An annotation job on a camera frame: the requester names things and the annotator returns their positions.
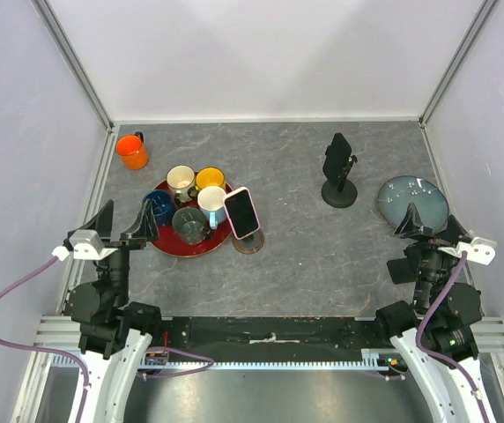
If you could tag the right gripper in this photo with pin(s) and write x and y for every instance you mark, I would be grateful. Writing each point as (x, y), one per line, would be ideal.
(412, 226)

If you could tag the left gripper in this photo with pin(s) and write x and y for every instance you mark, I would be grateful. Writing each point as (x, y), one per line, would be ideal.
(144, 227)

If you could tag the black clamp phone stand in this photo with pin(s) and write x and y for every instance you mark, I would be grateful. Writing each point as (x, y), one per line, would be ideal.
(342, 195)

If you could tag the pink case phone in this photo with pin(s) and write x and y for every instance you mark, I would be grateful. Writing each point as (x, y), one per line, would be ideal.
(241, 213)

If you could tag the black phone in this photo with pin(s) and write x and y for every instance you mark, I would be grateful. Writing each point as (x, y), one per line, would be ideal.
(337, 159)

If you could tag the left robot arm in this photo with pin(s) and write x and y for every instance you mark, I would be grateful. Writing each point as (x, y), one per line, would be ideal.
(114, 332)

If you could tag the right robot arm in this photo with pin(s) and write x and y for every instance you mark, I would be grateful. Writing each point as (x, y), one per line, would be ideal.
(432, 332)

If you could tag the grey stand wooden base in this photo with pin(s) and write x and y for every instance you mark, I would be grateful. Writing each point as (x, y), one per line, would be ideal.
(250, 244)

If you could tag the blue ceramic plate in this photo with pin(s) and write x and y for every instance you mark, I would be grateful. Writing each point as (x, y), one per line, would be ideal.
(397, 193)

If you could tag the dark blue mug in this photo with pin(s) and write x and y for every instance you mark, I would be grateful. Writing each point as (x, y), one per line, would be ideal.
(163, 207)

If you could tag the round red tray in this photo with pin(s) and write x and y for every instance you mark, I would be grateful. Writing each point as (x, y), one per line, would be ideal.
(171, 244)

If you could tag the orange enamel mug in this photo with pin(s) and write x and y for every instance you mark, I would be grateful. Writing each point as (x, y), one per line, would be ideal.
(131, 149)

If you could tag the light blue mug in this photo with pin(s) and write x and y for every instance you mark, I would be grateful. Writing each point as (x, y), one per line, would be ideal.
(210, 202)

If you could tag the yellow mug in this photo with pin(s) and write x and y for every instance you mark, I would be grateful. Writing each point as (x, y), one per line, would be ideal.
(210, 177)

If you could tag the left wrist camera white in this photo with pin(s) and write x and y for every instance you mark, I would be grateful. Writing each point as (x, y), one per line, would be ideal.
(85, 245)

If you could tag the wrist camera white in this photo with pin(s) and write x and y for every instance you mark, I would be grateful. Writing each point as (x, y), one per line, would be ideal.
(478, 250)
(85, 245)

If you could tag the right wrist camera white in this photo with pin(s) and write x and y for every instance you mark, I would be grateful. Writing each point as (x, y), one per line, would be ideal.
(478, 250)

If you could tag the grey mug black handle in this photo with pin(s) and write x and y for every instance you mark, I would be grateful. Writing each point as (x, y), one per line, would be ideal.
(191, 226)

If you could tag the cream mug black handle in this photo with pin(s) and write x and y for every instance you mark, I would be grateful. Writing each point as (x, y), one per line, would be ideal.
(181, 181)

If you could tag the slotted cable duct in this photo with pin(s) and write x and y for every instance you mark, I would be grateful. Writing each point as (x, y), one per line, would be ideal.
(185, 361)

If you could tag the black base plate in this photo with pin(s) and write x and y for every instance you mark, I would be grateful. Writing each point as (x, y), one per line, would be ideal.
(273, 339)

